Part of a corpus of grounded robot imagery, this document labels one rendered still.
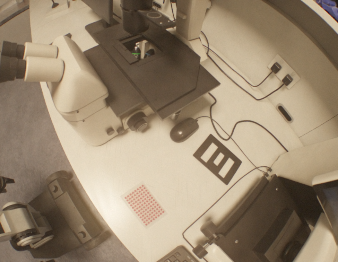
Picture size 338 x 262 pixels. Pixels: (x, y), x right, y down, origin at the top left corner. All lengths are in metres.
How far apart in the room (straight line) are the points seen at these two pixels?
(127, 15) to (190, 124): 0.38
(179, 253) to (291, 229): 0.33
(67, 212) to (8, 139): 1.11
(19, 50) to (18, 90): 1.91
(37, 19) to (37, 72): 1.30
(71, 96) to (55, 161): 1.20
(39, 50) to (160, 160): 0.44
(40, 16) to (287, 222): 1.90
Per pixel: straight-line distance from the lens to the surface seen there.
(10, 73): 0.31
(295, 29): 0.74
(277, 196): 0.57
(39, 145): 1.63
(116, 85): 0.41
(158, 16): 0.34
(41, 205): 1.32
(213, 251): 0.52
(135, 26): 0.38
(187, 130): 0.53
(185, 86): 0.39
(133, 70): 0.41
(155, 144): 0.53
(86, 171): 0.54
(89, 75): 0.31
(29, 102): 1.99
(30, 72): 0.31
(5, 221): 0.80
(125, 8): 0.37
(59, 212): 1.24
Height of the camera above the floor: 1.25
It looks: 65 degrees down
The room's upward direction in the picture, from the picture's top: 21 degrees clockwise
